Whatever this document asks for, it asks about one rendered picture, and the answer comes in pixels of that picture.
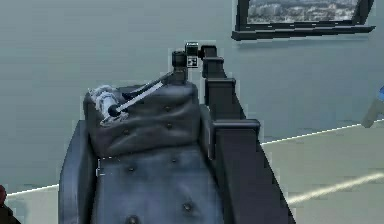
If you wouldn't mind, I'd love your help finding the dark grey tufted armchair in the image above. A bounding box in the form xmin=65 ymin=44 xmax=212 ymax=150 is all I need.
xmin=58 ymin=81 xmax=228 ymax=224

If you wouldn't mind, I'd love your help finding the dark red object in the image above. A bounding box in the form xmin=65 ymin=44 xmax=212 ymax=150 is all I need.
xmin=0 ymin=184 xmax=22 ymax=224

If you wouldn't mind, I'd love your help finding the blue and grey furniture piece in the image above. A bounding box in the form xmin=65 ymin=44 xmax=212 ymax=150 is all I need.
xmin=361 ymin=84 xmax=384 ymax=129

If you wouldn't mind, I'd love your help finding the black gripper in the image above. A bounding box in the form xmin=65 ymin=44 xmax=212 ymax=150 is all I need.
xmin=107 ymin=50 xmax=190 ymax=118

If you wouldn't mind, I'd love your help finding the black framed window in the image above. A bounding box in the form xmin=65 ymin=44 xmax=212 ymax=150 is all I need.
xmin=231 ymin=0 xmax=377 ymax=42

